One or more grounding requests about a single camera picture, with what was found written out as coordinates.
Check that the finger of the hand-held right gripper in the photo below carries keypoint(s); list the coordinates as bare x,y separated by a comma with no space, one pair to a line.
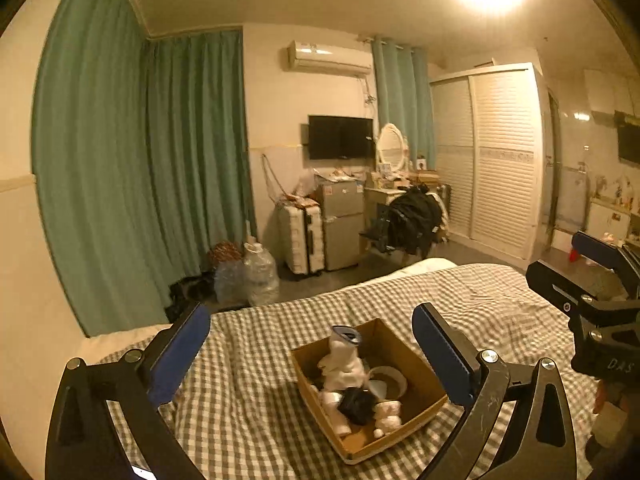
555,282
595,247

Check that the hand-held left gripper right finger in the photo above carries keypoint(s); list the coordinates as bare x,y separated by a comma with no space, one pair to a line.
445,350

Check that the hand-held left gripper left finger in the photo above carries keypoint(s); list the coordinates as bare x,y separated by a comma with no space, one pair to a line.
180,352

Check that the brown cardboard box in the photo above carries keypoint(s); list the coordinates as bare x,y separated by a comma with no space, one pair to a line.
425,400

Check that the white tape roll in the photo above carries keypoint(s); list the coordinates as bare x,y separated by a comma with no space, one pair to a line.
387,382

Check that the small white plush toy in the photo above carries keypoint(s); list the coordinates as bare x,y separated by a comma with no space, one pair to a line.
387,415

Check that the blue drink carton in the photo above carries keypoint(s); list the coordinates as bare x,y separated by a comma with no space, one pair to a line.
345,335

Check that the black sock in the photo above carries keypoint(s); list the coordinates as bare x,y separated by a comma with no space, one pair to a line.
357,404

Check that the white sock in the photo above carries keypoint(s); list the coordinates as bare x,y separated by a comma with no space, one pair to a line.
342,365

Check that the white cloth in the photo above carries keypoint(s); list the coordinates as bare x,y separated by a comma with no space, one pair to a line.
332,407

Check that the person's right hand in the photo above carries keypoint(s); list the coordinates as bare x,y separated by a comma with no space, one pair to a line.
611,415

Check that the red plastic stool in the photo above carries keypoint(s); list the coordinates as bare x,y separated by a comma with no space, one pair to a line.
576,255

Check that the black bag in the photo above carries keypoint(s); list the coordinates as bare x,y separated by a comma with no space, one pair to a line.
187,290

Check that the grey checked blanket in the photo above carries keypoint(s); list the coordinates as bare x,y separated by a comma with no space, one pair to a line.
260,370

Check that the clear plastic water jug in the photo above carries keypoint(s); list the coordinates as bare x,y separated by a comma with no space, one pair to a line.
261,275
229,282

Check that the patterned fabric bag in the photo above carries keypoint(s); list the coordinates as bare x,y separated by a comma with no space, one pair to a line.
225,252

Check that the smartphone with lit screen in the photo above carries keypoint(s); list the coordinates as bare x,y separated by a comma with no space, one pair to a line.
142,471

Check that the white louvred wardrobe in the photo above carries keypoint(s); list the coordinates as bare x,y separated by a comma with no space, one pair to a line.
505,160

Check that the black jacket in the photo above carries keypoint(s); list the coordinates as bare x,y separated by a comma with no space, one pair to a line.
412,217

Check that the small silver fridge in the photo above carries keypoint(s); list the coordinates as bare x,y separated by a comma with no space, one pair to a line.
342,225

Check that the white hard suitcase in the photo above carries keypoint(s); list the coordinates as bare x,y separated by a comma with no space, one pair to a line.
297,237

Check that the wide green curtain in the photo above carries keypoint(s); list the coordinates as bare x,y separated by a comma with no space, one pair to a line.
125,160

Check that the oval white vanity mirror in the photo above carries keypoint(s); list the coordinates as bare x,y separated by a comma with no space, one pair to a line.
391,146

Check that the narrow green curtain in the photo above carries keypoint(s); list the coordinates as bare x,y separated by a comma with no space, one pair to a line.
402,105

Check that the white air conditioner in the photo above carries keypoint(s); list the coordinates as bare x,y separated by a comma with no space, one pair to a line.
330,57

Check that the black wall television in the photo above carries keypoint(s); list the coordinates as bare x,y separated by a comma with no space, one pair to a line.
340,136

